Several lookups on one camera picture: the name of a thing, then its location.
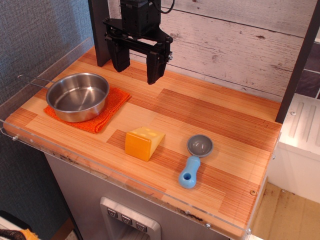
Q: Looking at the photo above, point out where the dark vertical post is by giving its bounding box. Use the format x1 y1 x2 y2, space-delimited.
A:
275 0 320 124
88 0 111 67

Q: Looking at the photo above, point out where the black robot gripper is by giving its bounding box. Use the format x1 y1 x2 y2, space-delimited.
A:
103 0 173 85

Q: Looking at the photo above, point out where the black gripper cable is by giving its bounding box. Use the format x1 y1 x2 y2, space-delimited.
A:
149 0 176 14

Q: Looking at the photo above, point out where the grey toy fridge cabinet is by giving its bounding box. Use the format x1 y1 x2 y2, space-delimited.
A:
45 154 226 240

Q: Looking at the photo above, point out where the stainless steel bowl with handle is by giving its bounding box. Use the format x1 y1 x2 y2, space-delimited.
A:
17 72 110 123

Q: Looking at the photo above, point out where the black wicker basket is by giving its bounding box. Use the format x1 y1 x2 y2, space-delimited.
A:
0 229 26 240

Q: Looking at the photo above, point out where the orange object in basket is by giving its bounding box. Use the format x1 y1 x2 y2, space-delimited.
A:
20 229 39 240

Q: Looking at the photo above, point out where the yellow toy cheese wedge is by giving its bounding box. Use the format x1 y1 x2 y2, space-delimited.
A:
124 126 165 162

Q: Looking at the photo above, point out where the dark vertical post left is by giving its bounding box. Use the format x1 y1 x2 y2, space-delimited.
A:
88 0 111 67

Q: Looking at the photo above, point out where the orange knitted cloth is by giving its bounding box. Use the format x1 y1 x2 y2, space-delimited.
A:
43 87 131 134

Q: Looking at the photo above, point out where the silver dispenser button panel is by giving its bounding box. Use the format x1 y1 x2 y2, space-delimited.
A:
100 196 162 240

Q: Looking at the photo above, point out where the dark vertical post right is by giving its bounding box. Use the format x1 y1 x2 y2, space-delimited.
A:
275 0 320 124

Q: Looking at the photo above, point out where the clear acrylic edge guard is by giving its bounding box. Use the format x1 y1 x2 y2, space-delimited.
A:
0 49 281 240

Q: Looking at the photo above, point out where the blue grey toy scoop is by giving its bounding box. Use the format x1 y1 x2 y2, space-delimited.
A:
178 134 214 189

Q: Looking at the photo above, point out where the white ribbed cabinet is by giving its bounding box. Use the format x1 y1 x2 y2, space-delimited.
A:
267 94 320 203

